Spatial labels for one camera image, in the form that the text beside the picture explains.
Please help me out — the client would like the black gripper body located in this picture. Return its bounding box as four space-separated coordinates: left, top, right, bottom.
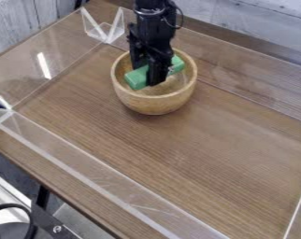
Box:
128 7 177 56

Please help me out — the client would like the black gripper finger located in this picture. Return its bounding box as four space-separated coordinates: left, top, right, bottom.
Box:
125 27 149 71
146 51 173 87

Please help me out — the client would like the green rectangular block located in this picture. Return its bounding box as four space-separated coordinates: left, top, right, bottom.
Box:
124 55 184 91

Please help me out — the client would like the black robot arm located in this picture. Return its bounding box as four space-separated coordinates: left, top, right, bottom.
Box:
126 0 176 86

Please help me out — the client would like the brown wooden bowl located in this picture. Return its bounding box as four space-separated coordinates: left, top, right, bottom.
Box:
110 49 197 115

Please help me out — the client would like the clear acrylic front barrier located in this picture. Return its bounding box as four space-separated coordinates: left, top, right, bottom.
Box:
0 104 229 239

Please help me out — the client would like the black table leg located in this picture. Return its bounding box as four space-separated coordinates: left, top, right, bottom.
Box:
35 186 49 209

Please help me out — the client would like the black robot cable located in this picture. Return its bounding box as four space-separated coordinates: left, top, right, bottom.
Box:
160 0 185 30

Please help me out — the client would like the clear acrylic corner bracket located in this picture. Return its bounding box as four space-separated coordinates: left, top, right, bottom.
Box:
79 7 124 44

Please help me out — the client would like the black cable loop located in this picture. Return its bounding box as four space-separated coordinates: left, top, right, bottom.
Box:
0 203 37 239

